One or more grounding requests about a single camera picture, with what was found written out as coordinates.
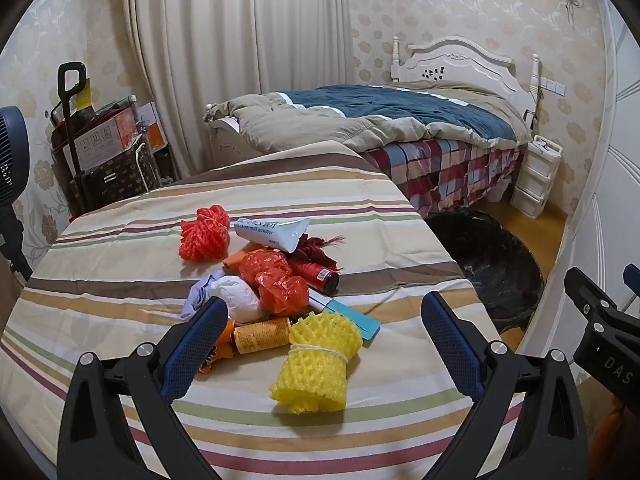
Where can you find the dark blue standing fan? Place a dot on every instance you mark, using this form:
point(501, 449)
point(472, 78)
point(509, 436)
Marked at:
point(11, 160)

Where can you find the yellow tag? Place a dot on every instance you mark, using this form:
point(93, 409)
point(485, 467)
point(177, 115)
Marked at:
point(84, 96)

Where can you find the orange crumpled wrapper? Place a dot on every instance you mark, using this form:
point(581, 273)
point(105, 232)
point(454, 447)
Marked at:
point(222, 347)

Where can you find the black lined trash bin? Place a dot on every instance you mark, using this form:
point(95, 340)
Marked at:
point(487, 265)

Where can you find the blue and beige quilt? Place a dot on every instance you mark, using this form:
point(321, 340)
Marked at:
point(390, 110)

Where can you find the orange rubber piece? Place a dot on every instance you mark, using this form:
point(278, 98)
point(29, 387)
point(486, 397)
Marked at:
point(234, 263)

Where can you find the white squeeze tube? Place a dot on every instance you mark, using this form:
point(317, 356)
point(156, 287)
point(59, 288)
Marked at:
point(272, 232)

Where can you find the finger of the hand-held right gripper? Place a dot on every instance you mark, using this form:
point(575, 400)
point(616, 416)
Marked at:
point(632, 285)
point(587, 297)

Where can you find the small red bottle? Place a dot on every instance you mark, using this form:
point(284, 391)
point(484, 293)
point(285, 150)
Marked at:
point(316, 275)

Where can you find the brown patterned storage bag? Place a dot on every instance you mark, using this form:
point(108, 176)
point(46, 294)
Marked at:
point(115, 180)

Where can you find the white and orange cardboard box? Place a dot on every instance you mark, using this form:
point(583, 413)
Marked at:
point(107, 137)

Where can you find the white plastic drawer unit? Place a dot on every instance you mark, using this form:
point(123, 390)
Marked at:
point(535, 177)

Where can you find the red foam fruit net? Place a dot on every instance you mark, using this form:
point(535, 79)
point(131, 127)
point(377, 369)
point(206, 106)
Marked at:
point(205, 234)

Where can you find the plaid bed sheet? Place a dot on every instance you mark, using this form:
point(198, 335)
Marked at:
point(450, 170)

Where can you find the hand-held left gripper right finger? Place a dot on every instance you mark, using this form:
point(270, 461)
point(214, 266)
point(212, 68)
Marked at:
point(452, 352)

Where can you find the white wardrobe door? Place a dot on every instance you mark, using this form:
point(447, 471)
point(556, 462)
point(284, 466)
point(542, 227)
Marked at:
point(615, 160)

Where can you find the bed with blankets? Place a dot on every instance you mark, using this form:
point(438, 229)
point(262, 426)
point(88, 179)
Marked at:
point(460, 62)

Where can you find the blue flat packet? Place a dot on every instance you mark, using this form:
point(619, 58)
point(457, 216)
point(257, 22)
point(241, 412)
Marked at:
point(352, 319)

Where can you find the white crumpled plastic bag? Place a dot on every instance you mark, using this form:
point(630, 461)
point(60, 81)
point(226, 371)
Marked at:
point(237, 300)

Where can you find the orange crumpled plastic bag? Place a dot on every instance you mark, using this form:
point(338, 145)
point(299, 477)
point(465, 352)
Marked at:
point(275, 282)

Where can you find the lavender crumpled cloth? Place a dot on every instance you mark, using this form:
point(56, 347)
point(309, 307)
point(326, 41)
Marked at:
point(197, 297)

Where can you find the small white orange box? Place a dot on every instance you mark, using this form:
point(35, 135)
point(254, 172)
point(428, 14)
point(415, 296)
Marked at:
point(152, 125)

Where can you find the yellow foam fruit net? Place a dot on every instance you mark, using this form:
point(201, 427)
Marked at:
point(317, 367)

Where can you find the striped tablecloth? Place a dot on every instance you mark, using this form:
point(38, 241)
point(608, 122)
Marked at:
point(125, 270)

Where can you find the brown bottle with yellow label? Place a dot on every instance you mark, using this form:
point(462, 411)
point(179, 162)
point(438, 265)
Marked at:
point(262, 336)

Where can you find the white wall switch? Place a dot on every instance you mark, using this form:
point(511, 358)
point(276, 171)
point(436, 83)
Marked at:
point(552, 87)

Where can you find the cream curtain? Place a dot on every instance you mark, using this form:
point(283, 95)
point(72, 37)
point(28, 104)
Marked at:
point(225, 35)

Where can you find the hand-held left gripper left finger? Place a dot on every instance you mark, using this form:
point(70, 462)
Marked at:
point(192, 355)

